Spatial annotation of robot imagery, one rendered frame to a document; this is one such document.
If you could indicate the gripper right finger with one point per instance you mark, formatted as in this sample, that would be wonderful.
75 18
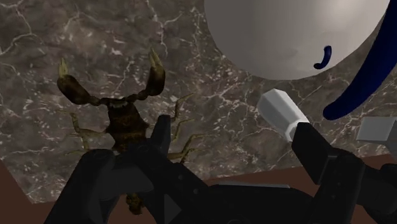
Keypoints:
341 186

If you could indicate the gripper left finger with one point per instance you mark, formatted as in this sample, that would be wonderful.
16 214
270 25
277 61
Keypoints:
93 186

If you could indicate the grey box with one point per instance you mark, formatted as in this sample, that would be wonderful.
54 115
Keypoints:
378 130

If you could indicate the brown scorpion figure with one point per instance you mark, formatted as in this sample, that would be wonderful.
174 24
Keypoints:
124 121

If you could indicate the white hexagonal shaker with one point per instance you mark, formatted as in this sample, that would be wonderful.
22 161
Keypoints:
279 111

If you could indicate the dark blue curved object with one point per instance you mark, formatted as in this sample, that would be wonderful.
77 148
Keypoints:
366 77

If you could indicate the white round bowl, blue mark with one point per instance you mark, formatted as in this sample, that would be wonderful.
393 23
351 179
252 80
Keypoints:
263 31

